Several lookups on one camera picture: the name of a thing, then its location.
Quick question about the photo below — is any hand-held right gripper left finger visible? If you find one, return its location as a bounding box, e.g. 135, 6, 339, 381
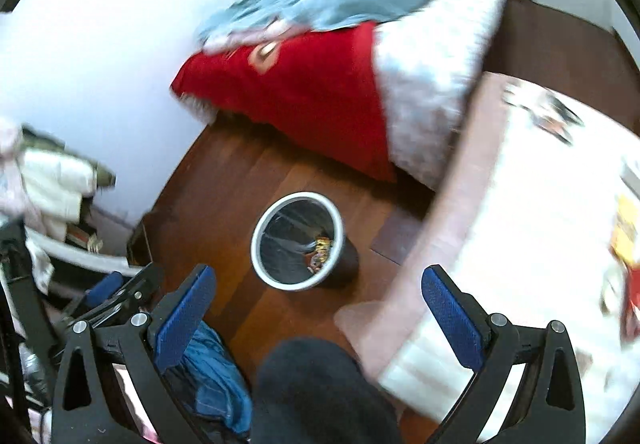
50, 264, 218, 444

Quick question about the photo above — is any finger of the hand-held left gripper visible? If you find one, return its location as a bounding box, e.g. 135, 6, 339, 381
65, 271, 125, 325
87, 262, 165, 325

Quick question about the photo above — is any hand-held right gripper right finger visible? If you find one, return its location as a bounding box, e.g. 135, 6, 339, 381
421, 264, 587, 444

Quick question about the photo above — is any black bin with white rim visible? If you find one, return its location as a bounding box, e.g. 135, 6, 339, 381
250, 192, 360, 289

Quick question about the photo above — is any colourful snack wrapper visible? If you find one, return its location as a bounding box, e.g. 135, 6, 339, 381
306, 236, 333, 275

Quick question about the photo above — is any white low shelf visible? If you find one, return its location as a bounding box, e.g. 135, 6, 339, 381
25, 224, 143, 282

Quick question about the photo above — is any blue denim cloth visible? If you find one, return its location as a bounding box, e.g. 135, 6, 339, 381
165, 321, 253, 437

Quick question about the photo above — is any white table with pink edge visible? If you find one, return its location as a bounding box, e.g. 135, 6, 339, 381
333, 71, 640, 444

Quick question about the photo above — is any white padded jacket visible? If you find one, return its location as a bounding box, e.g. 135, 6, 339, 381
15, 126, 118, 232

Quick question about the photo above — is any pale pink cloth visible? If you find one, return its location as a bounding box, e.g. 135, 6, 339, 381
0, 116, 26, 217

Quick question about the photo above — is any person's leg in dark trousers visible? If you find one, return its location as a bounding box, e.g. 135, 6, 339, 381
252, 338, 403, 444

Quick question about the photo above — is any red packet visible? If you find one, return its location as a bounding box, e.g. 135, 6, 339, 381
619, 266, 640, 345

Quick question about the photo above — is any yellow packet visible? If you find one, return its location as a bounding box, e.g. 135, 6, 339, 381
609, 194, 640, 267

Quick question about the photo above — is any printed black and white paper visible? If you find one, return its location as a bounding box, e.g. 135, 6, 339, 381
502, 81, 586, 147

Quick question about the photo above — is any white bed mattress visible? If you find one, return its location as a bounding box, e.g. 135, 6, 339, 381
372, 0, 510, 191

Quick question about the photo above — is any red blanket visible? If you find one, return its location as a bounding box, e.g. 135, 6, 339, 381
170, 21, 399, 183

